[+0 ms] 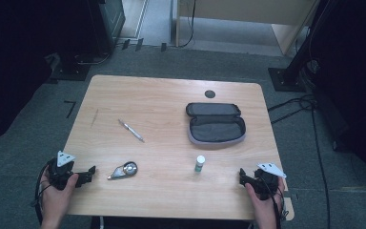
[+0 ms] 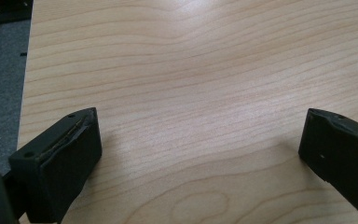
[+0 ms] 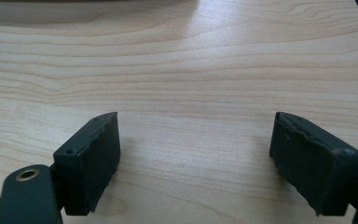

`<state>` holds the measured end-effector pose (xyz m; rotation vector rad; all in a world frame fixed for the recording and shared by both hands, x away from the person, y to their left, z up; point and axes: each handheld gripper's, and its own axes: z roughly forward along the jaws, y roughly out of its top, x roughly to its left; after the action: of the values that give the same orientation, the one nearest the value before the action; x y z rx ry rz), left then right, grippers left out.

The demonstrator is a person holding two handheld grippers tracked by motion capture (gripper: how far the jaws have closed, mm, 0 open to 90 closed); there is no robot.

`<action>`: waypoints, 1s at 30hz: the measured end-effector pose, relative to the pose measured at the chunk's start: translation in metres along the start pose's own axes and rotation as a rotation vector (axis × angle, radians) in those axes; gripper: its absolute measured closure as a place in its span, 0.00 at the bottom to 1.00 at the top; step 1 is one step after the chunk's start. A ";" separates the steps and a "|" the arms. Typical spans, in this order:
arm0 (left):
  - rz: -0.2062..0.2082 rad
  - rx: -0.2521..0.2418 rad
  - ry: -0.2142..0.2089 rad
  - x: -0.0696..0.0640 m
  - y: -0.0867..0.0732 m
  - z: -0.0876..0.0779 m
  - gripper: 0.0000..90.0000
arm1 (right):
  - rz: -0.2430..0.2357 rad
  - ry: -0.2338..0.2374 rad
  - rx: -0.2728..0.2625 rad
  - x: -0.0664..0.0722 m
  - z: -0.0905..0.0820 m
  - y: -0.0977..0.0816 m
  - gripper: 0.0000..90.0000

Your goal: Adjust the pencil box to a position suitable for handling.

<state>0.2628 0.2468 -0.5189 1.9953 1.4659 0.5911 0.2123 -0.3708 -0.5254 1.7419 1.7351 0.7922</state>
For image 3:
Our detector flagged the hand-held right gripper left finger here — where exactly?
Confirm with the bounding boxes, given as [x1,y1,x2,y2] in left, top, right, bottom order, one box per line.
[52,111,121,217]

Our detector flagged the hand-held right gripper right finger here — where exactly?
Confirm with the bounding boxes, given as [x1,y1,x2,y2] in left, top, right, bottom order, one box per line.
[268,111,358,217]

